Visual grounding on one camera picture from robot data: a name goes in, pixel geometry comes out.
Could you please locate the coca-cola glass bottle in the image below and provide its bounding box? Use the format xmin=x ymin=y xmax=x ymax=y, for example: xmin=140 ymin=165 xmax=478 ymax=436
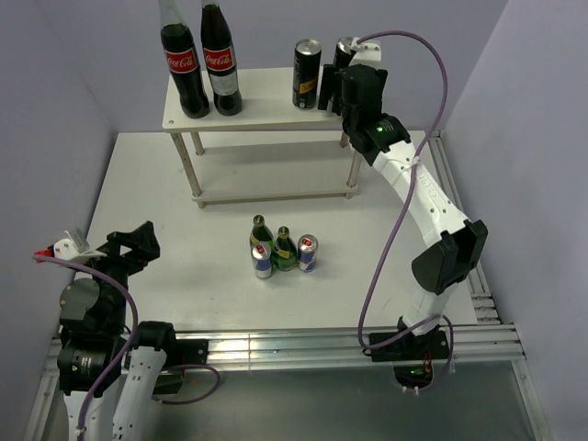
xmin=158 ymin=0 xmax=209 ymax=119
xmin=200 ymin=1 xmax=243 ymax=117

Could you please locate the dark gold-band beverage can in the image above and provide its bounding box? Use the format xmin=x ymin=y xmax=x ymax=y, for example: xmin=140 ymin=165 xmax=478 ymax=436
xmin=333 ymin=37 xmax=355 ymax=69

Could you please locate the Red Bull can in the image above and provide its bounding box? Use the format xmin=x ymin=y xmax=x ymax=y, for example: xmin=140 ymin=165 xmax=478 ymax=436
xmin=251 ymin=242 xmax=273 ymax=279
xmin=298 ymin=234 xmax=318 ymax=273

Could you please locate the left Coca-Cola glass bottle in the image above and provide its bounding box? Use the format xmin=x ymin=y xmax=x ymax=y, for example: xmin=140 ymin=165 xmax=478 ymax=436
xmin=158 ymin=0 xmax=209 ymax=119

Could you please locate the rear green glass bottle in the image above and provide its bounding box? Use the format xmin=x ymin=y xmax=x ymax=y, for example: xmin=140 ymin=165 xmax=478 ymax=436
xmin=249 ymin=214 xmax=274 ymax=249

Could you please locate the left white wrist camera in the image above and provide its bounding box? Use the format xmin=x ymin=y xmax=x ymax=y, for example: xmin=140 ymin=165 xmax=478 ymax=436
xmin=34 ymin=228 xmax=106 ymax=264

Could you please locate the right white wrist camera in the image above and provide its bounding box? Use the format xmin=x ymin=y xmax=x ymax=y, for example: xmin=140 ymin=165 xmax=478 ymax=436
xmin=349 ymin=38 xmax=382 ymax=70

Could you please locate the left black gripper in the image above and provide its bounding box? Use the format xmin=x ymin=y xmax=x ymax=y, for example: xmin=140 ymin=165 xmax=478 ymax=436
xmin=73 ymin=220 xmax=158 ymax=329

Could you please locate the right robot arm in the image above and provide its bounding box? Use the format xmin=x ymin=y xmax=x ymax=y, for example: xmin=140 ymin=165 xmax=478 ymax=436
xmin=318 ymin=64 xmax=488 ymax=359

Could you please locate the green glass bottle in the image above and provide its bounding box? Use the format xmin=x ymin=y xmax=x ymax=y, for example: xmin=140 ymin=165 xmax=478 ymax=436
xmin=272 ymin=226 xmax=298 ymax=272
xmin=249 ymin=214 xmax=274 ymax=249

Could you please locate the white two-tier shelf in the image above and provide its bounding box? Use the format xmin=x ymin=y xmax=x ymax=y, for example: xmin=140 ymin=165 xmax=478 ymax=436
xmin=163 ymin=68 xmax=361 ymax=209

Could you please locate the aluminium frame rail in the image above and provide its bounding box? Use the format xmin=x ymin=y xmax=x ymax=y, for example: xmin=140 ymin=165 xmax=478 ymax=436
xmin=22 ymin=130 xmax=552 ymax=441

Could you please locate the front green glass bottle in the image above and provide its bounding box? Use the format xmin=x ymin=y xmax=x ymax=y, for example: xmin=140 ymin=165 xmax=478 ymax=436
xmin=272 ymin=226 xmax=298 ymax=272

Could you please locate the right Coca-Cola glass bottle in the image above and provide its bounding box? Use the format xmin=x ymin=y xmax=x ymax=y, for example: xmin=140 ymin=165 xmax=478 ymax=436
xmin=200 ymin=1 xmax=243 ymax=117

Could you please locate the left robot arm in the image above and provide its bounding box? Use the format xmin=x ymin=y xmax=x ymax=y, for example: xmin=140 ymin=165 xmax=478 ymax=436
xmin=53 ymin=220 xmax=180 ymax=440

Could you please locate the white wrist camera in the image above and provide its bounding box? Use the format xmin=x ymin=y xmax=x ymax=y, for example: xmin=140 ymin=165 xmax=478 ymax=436
xmin=34 ymin=228 xmax=106 ymax=264
xmin=349 ymin=38 xmax=382 ymax=70

